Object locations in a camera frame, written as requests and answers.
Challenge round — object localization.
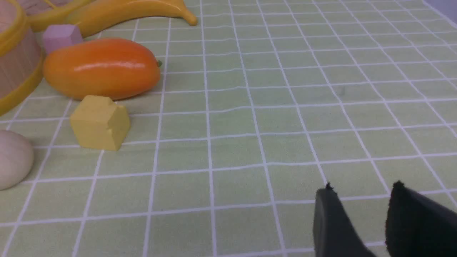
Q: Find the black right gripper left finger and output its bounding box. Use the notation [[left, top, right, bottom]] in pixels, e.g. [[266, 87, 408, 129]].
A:
[[313, 183, 375, 257]]

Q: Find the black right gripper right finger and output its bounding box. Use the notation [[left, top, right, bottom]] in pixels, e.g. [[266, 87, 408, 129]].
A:
[[385, 181, 457, 257]]

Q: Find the white bun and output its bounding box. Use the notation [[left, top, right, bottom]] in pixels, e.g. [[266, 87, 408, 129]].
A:
[[0, 130, 34, 190]]

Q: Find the bamboo steamer tray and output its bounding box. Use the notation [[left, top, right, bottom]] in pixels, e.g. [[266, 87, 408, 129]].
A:
[[0, 0, 45, 115]]

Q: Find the bamboo steamer lid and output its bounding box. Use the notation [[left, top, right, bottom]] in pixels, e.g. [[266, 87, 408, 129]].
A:
[[17, 0, 92, 32]]

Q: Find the green checkered tablecloth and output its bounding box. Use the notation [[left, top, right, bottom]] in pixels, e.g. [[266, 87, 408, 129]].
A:
[[1, 0, 457, 257]]

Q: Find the yellow foam block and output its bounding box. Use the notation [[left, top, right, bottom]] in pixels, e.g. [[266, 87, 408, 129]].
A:
[[70, 95, 131, 151]]

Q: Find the orange toy mango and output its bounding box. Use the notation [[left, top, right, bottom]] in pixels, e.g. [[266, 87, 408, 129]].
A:
[[42, 38, 161, 100]]

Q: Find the yellow toy banana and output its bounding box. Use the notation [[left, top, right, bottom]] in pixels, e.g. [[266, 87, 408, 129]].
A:
[[64, 0, 198, 38]]

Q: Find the pink foam cube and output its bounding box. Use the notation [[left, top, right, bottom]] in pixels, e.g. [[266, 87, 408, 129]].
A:
[[41, 24, 84, 54]]

